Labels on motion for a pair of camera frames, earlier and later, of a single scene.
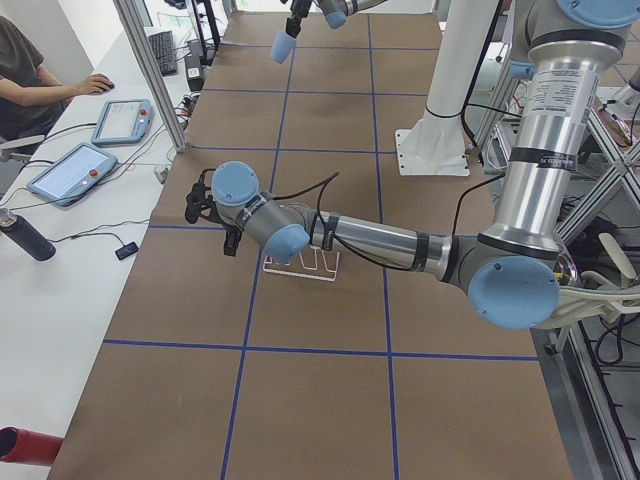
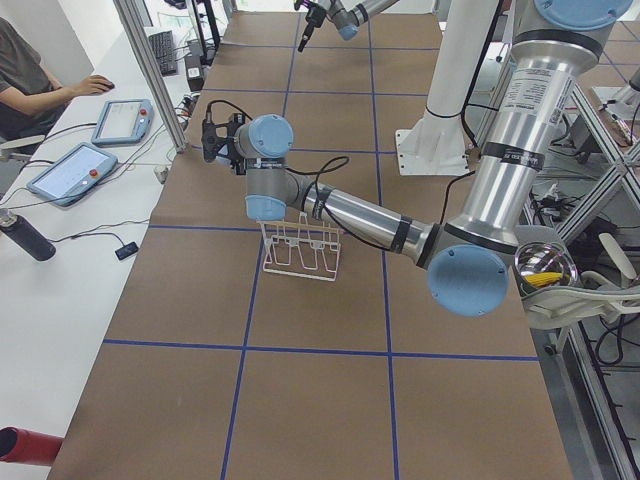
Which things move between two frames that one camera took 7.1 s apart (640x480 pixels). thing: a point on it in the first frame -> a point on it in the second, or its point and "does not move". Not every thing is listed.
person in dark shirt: [30, 104] does not move
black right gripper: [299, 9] -> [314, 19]
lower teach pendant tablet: [68, 177] does not move
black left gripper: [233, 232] -> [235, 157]
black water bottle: [27, 235] does not move
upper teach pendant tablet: [123, 121] does not move
